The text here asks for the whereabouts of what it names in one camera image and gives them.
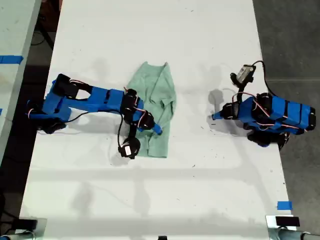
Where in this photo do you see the pale green t-shirt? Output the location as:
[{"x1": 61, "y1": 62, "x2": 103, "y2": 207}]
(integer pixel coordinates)
[{"x1": 126, "y1": 61, "x2": 178, "y2": 159}]

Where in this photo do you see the blue tape square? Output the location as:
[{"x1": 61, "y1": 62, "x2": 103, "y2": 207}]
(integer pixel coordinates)
[{"x1": 276, "y1": 200, "x2": 293, "y2": 211}]

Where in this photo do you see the small black box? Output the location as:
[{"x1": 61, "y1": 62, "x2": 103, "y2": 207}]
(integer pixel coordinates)
[
  {"x1": 16, "y1": 218, "x2": 38, "y2": 230},
  {"x1": 275, "y1": 216, "x2": 300, "y2": 227}
]

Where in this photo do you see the grey metal tube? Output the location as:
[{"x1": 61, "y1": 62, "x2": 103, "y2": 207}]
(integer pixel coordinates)
[{"x1": 269, "y1": 226, "x2": 320, "y2": 240}]

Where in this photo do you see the long blue tape strip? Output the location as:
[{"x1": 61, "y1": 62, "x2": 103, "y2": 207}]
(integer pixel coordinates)
[{"x1": 0, "y1": 55, "x2": 25, "y2": 65}]

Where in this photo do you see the pale side table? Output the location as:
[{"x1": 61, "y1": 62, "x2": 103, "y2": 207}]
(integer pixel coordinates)
[{"x1": 0, "y1": 0, "x2": 42, "y2": 156}]

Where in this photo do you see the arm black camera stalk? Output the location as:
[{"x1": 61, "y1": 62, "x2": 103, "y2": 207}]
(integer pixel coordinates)
[
  {"x1": 127, "y1": 123, "x2": 139, "y2": 141},
  {"x1": 234, "y1": 83, "x2": 249, "y2": 106}
]

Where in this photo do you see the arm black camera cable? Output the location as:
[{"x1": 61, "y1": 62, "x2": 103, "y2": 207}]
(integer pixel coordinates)
[
  {"x1": 252, "y1": 60, "x2": 279, "y2": 98},
  {"x1": 116, "y1": 113, "x2": 126, "y2": 151}
]

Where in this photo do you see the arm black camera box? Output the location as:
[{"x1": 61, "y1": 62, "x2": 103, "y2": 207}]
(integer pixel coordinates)
[
  {"x1": 117, "y1": 136, "x2": 141, "y2": 160},
  {"x1": 229, "y1": 64, "x2": 257, "y2": 87}
]

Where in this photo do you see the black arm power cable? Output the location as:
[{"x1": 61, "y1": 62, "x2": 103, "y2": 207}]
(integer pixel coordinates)
[{"x1": 64, "y1": 111, "x2": 90, "y2": 124}]

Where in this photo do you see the black floor cable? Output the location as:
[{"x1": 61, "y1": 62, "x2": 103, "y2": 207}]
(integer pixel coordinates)
[{"x1": 31, "y1": 13, "x2": 55, "y2": 51}]

